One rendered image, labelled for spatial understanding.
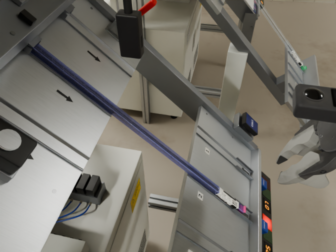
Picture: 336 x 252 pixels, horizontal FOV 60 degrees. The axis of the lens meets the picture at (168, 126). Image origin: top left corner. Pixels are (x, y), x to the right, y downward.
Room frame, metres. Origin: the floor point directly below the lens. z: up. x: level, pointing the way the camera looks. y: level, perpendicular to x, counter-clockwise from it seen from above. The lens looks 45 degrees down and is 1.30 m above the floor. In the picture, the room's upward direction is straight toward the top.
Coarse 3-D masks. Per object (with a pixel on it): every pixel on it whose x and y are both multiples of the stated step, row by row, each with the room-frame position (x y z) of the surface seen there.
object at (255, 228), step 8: (256, 152) 0.46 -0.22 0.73; (256, 160) 0.44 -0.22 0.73; (256, 168) 0.42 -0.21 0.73; (256, 176) 0.39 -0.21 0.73; (256, 184) 0.37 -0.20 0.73; (256, 192) 0.35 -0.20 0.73; (256, 200) 0.33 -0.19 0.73; (256, 208) 0.31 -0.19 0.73; (256, 216) 0.29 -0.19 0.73; (256, 224) 0.27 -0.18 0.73; (256, 232) 0.26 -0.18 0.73; (256, 240) 0.24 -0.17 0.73; (256, 248) 0.23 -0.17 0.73
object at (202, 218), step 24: (216, 120) 0.50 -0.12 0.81; (192, 144) 0.39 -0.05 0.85; (216, 144) 0.43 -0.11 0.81; (240, 144) 0.48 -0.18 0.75; (216, 168) 0.37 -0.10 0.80; (240, 168) 0.40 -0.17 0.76; (192, 192) 0.29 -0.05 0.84; (240, 192) 0.34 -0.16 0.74; (192, 216) 0.24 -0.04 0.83; (216, 216) 0.26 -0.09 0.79; (240, 216) 0.29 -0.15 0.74; (192, 240) 0.20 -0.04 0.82; (216, 240) 0.22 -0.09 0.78; (240, 240) 0.24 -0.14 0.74
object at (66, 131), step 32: (64, 32) 0.45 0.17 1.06; (96, 32) 0.50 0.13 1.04; (32, 64) 0.35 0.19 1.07; (96, 64) 0.43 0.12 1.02; (128, 64) 0.47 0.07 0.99; (0, 96) 0.28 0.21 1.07; (32, 96) 0.30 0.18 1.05; (64, 96) 0.33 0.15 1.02; (32, 128) 0.26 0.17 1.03; (64, 128) 0.28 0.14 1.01; (96, 128) 0.31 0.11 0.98; (32, 160) 0.22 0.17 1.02; (64, 160) 0.24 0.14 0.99; (0, 192) 0.17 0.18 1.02; (32, 192) 0.18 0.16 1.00; (64, 192) 0.20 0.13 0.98; (0, 224) 0.14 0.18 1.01; (32, 224) 0.15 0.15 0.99
